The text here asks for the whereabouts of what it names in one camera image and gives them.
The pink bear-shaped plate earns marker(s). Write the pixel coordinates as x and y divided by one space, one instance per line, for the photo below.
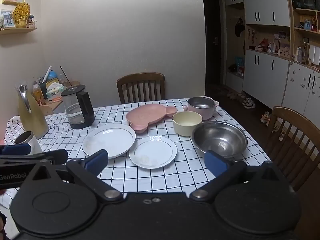
147 116

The pair of black white sneakers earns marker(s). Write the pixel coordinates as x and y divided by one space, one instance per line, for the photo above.
248 103

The cream bowl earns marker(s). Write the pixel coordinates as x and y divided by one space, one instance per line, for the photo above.
186 128

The large white plate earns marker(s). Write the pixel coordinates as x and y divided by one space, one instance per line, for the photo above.
107 140

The small house figurine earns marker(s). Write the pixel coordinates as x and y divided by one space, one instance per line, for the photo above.
32 22

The teal packet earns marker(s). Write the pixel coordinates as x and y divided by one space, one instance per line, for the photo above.
239 61

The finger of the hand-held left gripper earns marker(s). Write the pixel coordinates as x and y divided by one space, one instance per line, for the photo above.
15 149
55 156

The blue plastic container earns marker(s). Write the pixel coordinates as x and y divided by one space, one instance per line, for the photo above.
53 75

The wooden chair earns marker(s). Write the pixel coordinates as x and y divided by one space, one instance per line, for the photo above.
140 76
295 115

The small white plate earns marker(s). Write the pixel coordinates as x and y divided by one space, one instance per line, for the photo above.
152 152

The thin dark stick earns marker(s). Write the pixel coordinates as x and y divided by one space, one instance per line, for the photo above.
64 73

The wooden side cabinet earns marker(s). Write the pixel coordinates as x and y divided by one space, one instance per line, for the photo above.
47 110

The pair of pink slippers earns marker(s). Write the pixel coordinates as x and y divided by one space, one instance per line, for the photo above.
233 95

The wooden wall shelf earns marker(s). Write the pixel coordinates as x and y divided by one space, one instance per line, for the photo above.
17 30

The white tube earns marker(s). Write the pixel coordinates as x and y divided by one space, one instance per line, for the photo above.
47 73

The orange drink bottle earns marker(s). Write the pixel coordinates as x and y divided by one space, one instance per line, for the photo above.
38 95

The yellow thermos jug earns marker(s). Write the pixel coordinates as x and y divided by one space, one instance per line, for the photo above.
32 120

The white electric kettle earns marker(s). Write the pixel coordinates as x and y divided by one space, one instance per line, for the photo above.
33 143

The black hanging bag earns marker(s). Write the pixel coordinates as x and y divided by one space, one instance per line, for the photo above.
240 28

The red figurine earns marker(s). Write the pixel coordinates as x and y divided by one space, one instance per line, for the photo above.
264 45

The white wall cabinet unit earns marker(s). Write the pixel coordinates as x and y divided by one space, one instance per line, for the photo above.
265 2

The small photo frame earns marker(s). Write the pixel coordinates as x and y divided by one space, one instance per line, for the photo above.
7 18

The yellow flower ornament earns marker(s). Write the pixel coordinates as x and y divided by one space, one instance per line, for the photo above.
21 12

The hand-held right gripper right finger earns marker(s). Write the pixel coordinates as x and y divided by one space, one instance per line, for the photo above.
215 163

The large stainless steel bowl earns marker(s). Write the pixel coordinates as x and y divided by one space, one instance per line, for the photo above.
220 140

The pair of colourful children's shoes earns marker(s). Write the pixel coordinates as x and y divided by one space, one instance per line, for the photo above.
265 117

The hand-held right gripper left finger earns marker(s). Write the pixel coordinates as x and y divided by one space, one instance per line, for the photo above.
96 161

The dark door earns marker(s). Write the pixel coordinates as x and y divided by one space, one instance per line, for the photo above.
212 30

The white checked tablecloth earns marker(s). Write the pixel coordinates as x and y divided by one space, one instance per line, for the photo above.
162 177

